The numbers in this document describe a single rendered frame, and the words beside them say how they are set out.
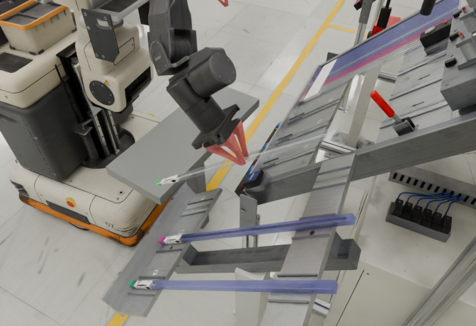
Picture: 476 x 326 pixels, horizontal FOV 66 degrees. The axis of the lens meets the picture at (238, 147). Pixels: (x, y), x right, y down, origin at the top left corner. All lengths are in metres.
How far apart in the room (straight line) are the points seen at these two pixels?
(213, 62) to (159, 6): 0.15
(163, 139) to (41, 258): 0.87
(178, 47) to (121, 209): 1.03
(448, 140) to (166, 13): 0.53
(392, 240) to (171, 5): 0.82
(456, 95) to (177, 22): 0.49
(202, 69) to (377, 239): 0.71
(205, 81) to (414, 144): 0.39
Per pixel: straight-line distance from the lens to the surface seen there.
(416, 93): 0.90
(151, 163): 1.27
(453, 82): 0.73
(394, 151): 0.76
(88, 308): 1.73
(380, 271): 1.07
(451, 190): 1.25
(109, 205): 1.62
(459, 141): 0.73
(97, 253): 1.84
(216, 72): 0.60
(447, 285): 0.99
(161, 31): 0.67
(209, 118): 0.66
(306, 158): 0.93
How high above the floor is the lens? 1.50
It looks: 44 degrees down
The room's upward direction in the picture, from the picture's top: straight up
